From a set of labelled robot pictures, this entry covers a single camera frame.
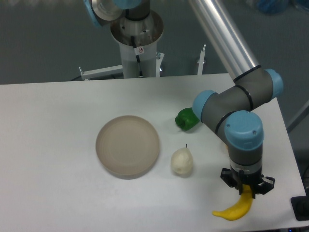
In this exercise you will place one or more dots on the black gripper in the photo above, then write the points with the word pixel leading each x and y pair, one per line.
pixel 250 175

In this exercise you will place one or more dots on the yellow banana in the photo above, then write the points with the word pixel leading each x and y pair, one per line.
pixel 240 208

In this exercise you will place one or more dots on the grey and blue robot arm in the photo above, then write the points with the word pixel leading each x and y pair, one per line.
pixel 228 114

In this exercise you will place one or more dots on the black device at edge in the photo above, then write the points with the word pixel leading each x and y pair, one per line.
pixel 300 205

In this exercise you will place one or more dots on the white pear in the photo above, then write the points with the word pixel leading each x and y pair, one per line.
pixel 181 162

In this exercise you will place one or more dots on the green bell pepper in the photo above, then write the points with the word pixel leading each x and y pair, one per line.
pixel 186 119

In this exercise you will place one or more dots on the beige round plate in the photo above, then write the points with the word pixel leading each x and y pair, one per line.
pixel 128 146

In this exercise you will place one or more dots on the blue plastic bag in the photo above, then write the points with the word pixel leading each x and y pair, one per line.
pixel 271 7

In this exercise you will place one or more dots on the white metal bracket right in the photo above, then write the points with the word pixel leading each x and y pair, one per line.
pixel 201 61

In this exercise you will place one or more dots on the white metal bracket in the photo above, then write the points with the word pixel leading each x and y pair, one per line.
pixel 101 73
pixel 201 61

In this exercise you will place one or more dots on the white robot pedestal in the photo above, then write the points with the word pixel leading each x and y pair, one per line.
pixel 138 44

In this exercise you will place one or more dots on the white metal bracket left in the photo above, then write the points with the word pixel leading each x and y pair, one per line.
pixel 101 73

